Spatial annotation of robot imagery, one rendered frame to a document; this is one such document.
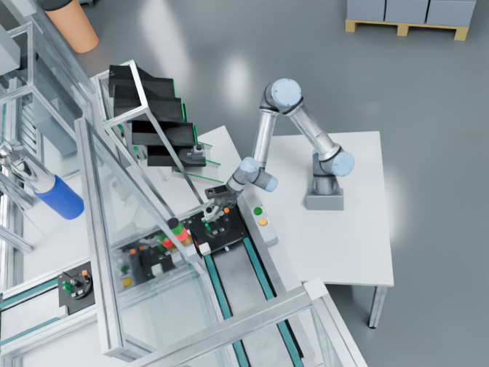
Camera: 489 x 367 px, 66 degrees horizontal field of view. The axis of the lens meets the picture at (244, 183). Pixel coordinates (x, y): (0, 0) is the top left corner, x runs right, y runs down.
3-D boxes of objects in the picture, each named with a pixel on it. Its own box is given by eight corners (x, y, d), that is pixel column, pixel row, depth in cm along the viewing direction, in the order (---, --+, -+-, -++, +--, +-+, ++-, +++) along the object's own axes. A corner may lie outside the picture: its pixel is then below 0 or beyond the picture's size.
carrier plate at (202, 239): (232, 199, 201) (231, 197, 199) (248, 237, 186) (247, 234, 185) (191, 218, 200) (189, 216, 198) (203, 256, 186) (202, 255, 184)
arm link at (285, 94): (345, 162, 188) (277, 75, 171) (362, 165, 174) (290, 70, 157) (328, 178, 187) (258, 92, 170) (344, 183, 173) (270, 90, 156)
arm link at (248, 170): (261, 171, 162) (244, 162, 159) (247, 188, 168) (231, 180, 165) (261, 161, 168) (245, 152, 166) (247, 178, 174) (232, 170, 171)
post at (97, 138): (203, 266, 181) (90, 124, 101) (204, 271, 180) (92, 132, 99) (197, 269, 181) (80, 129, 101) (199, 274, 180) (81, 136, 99)
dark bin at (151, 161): (203, 147, 194) (204, 137, 188) (206, 167, 186) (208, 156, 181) (146, 146, 186) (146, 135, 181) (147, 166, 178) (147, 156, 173)
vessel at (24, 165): (57, 170, 216) (9, 125, 185) (58, 188, 207) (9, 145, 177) (34, 180, 215) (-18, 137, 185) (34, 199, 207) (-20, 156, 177)
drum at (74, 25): (94, 53, 490) (65, 6, 438) (67, 56, 501) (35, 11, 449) (105, 33, 512) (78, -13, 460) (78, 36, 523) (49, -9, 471)
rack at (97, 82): (192, 164, 233) (134, 57, 168) (209, 210, 211) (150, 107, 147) (161, 178, 232) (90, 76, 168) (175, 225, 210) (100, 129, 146)
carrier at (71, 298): (102, 257, 198) (89, 247, 188) (108, 299, 184) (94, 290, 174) (59, 276, 197) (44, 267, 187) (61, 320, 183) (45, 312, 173)
